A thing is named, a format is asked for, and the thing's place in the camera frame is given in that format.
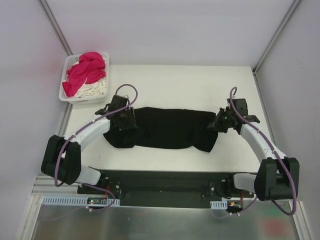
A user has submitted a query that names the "black graphic t shirt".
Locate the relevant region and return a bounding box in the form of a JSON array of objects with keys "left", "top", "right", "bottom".
[{"left": 103, "top": 107, "right": 218, "bottom": 153}]

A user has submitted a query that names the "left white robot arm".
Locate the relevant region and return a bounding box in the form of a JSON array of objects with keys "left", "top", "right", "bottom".
[{"left": 40, "top": 95, "right": 136, "bottom": 195}]

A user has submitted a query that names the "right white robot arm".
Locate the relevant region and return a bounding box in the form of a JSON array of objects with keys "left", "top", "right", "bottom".
[{"left": 208, "top": 98, "right": 300, "bottom": 201}]

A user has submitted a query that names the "white t shirt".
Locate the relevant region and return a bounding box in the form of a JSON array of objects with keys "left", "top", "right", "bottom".
[{"left": 64, "top": 56, "right": 108, "bottom": 98}]

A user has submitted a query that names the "pink t shirt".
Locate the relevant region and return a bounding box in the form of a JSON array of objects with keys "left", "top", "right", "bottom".
[{"left": 62, "top": 51, "right": 107, "bottom": 98}]

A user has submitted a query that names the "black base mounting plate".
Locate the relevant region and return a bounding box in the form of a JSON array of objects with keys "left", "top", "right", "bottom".
[{"left": 77, "top": 170, "right": 254, "bottom": 209}]

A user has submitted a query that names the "white plastic basket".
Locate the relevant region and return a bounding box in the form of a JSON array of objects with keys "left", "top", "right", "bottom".
[{"left": 58, "top": 51, "right": 109, "bottom": 105}]

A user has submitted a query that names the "right white cable duct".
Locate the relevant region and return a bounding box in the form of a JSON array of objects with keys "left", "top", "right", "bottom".
[{"left": 210, "top": 199, "right": 228, "bottom": 210}]

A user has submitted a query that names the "white cable duct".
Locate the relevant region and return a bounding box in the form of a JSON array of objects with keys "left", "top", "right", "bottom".
[
  {"left": 42, "top": 196, "right": 120, "bottom": 207},
  {"left": 210, "top": 199, "right": 228, "bottom": 210}
]

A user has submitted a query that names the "aluminium frame rail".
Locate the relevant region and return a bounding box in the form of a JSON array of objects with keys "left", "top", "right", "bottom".
[{"left": 31, "top": 174, "right": 82, "bottom": 196}]

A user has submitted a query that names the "left white cable duct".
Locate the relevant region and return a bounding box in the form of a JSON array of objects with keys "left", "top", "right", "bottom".
[{"left": 42, "top": 196, "right": 120, "bottom": 207}]

